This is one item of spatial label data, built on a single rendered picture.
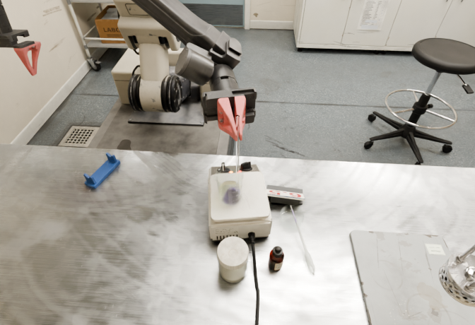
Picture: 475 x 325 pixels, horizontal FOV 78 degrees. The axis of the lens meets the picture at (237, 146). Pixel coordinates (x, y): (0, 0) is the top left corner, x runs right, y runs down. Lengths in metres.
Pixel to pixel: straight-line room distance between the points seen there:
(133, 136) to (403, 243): 1.23
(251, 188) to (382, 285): 0.31
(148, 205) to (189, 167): 0.15
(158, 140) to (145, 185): 0.72
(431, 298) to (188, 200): 0.53
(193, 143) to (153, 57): 0.43
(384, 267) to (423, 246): 0.11
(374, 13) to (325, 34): 0.43
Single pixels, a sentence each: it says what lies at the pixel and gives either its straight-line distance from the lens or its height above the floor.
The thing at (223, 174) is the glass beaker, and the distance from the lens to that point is 0.60.
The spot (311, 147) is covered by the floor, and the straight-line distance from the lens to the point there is 1.98.
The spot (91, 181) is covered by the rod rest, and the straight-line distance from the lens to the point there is 0.83.
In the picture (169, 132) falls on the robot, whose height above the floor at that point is 0.37.
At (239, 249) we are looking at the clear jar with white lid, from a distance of 0.58.
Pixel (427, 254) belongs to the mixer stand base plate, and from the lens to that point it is 0.76.
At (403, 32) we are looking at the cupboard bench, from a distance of 3.23.
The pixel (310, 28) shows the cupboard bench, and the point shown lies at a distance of 2.98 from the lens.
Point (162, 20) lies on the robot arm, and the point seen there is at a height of 1.11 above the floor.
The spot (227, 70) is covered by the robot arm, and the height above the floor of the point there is 1.04.
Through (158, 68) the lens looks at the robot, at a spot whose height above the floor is 0.70.
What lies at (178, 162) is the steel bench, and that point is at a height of 0.75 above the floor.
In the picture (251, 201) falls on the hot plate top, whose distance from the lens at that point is 0.62.
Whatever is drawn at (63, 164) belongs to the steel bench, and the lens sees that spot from 0.93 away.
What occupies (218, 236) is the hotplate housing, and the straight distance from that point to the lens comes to 0.65.
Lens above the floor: 1.34
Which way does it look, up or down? 44 degrees down
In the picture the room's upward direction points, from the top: straight up
